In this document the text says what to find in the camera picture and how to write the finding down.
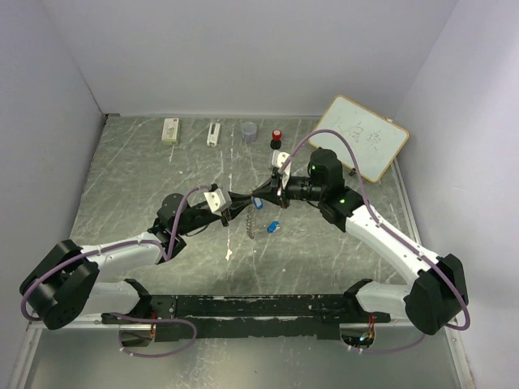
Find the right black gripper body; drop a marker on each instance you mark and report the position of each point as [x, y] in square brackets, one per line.
[284, 194]

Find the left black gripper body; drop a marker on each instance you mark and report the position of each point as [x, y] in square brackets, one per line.
[214, 216]

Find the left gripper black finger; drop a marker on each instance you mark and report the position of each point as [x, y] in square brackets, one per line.
[240, 199]
[235, 209]

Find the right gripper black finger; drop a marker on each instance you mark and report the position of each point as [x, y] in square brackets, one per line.
[268, 198]
[267, 190]

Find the blue tagged key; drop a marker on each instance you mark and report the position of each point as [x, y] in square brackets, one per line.
[273, 227]
[257, 203]

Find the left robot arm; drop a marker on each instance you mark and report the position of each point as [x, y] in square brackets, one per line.
[73, 281]

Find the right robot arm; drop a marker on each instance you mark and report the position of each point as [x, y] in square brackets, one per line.
[435, 290]

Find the clear cup of paperclips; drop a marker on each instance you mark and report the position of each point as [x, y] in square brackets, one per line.
[249, 131]

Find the white stapler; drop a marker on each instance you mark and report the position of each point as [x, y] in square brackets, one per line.
[213, 134]

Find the green white staple box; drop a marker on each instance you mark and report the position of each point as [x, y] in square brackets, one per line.
[170, 131]

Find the yellow framed whiteboard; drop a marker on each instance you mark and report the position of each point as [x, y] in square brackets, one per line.
[375, 140]

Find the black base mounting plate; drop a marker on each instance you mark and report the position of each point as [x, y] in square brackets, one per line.
[227, 317]

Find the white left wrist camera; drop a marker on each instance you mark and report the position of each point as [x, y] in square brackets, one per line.
[218, 200]

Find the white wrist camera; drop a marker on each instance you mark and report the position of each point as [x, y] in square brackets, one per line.
[218, 200]
[282, 162]

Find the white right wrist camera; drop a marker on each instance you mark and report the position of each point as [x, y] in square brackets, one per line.
[282, 162]

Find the aluminium rail frame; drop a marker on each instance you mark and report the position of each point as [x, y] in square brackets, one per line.
[132, 337]

